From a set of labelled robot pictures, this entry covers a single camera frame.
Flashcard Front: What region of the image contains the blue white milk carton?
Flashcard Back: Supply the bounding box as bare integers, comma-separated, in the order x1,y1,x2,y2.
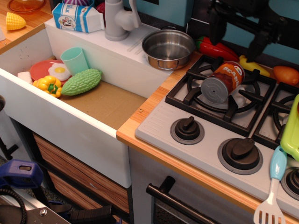
52,3,105,33

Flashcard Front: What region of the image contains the black burner grate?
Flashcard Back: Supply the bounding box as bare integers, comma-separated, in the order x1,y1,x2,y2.
252,83,299,149
165,56,276,137

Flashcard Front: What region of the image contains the blue plastic clamp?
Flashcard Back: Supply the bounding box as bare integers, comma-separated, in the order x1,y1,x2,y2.
0,159,43,189

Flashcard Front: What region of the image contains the black oven door handle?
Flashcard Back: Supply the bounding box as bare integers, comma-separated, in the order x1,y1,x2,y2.
146,176,219,224

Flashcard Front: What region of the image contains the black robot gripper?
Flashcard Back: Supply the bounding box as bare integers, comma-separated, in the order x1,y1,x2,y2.
208,0,287,62

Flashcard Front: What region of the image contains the orange beans can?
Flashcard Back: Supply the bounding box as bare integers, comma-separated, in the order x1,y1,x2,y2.
200,61,245,104

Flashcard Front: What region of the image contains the green toy bitter gourd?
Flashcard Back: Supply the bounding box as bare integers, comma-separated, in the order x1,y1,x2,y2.
61,69,102,96

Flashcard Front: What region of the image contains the black left burner grate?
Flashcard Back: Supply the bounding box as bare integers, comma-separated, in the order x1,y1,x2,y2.
165,56,276,137

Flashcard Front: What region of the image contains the black right burner grate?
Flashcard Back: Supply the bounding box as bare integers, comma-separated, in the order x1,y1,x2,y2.
252,83,299,149

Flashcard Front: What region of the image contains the grey toy faucet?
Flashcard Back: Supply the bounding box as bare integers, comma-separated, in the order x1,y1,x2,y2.
105,0,141,42

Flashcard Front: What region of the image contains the orange transparent bowl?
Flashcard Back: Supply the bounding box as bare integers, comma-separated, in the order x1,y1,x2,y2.
7,0,46,14

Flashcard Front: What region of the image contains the stainless steel pot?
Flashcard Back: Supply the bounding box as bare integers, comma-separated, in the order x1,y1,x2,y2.
142,29,195,70

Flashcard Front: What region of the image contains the middle black stove knob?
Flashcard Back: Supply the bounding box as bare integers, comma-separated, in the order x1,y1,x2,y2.
217,138,263,175

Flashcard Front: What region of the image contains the toy fried egg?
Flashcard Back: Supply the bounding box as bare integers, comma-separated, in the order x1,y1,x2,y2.
48,63,71,81

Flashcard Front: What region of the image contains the left black stove knob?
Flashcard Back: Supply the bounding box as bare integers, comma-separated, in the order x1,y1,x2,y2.
170,116,205,145

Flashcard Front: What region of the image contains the black stove knob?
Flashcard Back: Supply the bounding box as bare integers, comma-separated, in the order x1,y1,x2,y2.
217,138,263,175
281,167,299,201
170,116,205,145

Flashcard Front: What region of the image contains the blue white toy spatula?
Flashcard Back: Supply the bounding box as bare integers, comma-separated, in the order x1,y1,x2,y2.
253,146,287,224

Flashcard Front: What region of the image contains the white toy sink basin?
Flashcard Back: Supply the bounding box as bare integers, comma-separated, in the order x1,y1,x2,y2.
0,20,170,188

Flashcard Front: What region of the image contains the right black stove knob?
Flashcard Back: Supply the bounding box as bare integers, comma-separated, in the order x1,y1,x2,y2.
281,167,299,201

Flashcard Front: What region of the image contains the orange toy carrot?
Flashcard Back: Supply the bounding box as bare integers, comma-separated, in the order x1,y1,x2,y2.
273,66,299,86

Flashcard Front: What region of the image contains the red toy chili pepper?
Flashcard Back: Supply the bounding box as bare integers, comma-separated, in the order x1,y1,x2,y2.
195,36,239,62

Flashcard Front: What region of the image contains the mint green plastic cup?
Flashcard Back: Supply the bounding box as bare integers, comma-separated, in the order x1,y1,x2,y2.
60,47,89,76

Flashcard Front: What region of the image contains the dark red toy vegetable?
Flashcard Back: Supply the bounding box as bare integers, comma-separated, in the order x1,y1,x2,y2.
96,2,106,25

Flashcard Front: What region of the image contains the grey toy stovetop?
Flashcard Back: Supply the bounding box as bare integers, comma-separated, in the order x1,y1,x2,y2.
135,55,299,213

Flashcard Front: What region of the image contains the lime green plastic tray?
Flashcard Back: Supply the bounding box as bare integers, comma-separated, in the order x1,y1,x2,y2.
280,95,299,161

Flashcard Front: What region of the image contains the red plastic plate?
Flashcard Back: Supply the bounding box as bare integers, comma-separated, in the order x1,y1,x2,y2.
29,60,63,81

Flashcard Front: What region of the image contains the purple toy vegetable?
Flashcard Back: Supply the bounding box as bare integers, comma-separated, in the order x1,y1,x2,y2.
62,0,95,7

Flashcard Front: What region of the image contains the yellow toy corn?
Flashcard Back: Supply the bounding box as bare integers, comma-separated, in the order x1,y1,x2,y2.
6,12,27,31

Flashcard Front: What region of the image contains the yellow toy bell pepper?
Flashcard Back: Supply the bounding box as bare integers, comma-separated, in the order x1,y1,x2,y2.
33,75,62,98

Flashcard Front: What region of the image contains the white toy block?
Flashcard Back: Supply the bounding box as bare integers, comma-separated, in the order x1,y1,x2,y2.
17,71,33,84

